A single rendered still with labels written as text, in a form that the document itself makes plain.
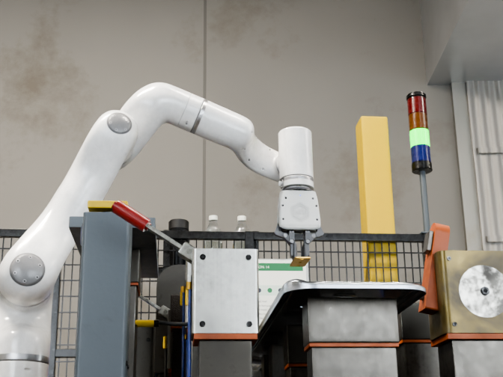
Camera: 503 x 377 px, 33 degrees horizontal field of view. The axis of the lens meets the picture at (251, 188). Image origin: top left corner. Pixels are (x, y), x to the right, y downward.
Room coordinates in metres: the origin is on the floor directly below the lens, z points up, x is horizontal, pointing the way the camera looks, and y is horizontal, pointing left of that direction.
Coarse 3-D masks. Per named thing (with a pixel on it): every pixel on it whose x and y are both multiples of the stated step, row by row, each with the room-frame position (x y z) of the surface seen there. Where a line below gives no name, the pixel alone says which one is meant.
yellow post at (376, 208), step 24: (360, 120) 2.86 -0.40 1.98; (384, 120) 2.85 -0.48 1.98; (360, 144) 2.88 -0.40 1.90; (384, 144) 2.85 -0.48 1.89; (360, 168) 2.90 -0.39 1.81; (384, 168) 2.85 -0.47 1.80; (360, 192) 2.92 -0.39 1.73; (384, 192) 2.85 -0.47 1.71; (384, 216) 2.85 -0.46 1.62; (384, 264) 2.85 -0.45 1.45
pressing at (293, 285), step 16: (288, 288) 1.07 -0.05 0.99; (304, 288) 1.05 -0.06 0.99; (320, 288) 1.11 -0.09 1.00; (336, 288) 1.11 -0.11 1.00; (352, 288) 1.06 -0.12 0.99; (368, 288) 1.06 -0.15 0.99; (384, 288) 1.06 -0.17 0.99; (400, 288) 1.06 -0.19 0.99; (416, 288) 1.07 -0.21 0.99; (272, 304) 1.20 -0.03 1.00; (288, 304) 1.22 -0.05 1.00; (400, 304) 1.21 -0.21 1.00; (272, 320) 1.35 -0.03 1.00; (288, 320) 1.35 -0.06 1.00; (272, 336) 1.51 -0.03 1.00; (256, 352) 1.71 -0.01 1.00; (256, 368) 1.95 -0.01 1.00
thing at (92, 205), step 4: (88, 200) 1.21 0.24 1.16; (92, 200) 1.21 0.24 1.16; (96, 200) 1.21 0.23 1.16; (100, 200) 1.21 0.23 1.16; (104, 200) 1.22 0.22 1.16; (108, 200) 1.22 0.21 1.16; (112, 200) 1.22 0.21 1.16; (88, 204) 1.21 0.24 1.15; (92, 204) 1.21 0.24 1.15; (96, 204) 1.21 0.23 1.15; (100, 204) 1.21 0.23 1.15; (104, 204) 1.21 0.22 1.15; (108, 204) 1.22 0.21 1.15; (112, 204) 1.22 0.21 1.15; (88, 208) 1.22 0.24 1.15; (92, 208) 1.22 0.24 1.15; (96, 208) 1.22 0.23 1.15; (100, 208) 1.22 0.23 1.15; (104, 208) 1.22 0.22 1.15; (108, 208) 1.22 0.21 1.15
